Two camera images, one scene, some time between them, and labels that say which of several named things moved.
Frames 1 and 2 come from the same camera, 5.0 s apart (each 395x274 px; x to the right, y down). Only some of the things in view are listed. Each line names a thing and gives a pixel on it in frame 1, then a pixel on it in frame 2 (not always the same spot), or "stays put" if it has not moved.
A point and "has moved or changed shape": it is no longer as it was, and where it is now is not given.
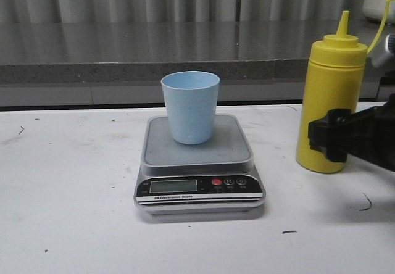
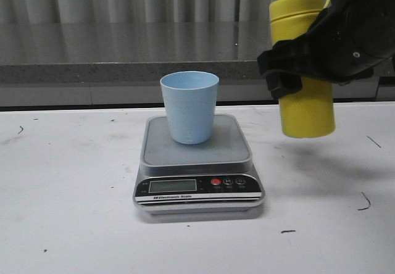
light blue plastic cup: [191, 98] stays put
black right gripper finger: [368, 134] → [352, 34]
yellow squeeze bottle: [334, 81] has moved or changed shape
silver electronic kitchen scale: [216, 177] stays put
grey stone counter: [239, 51] stays put
